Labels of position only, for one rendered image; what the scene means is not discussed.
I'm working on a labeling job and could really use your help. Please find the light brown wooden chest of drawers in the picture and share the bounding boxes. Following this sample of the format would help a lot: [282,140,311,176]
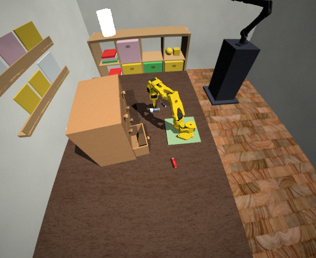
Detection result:
[65,74,136,167]

